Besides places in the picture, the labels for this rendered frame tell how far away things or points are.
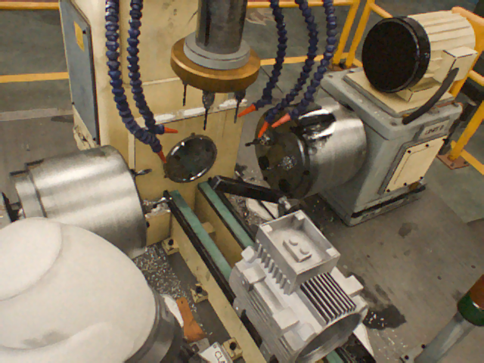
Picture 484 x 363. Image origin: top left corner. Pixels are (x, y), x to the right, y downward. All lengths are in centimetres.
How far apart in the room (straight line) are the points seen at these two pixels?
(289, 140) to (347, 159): 16
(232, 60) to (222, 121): 28
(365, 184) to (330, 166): 20
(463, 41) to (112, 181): 94
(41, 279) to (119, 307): 7
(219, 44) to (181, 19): 24
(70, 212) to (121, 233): 10
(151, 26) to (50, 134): 66
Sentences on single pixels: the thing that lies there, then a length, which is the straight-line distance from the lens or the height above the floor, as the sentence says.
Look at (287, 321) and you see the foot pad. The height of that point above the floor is 108.
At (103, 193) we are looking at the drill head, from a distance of 85.
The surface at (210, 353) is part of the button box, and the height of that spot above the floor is 107.
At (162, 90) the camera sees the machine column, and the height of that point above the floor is 115.
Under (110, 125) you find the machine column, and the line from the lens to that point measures 113.
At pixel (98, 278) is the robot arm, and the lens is 36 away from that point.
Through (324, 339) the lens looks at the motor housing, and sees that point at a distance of 95.
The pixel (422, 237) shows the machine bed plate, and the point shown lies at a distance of 148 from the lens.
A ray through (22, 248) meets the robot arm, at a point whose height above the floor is 148.
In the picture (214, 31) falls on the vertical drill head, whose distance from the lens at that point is 85.
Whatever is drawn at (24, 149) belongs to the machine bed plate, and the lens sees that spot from 153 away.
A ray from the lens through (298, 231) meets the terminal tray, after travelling 88.
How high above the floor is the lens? 174
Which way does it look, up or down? 42 degrees down
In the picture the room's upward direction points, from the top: 11 degrees clockwise
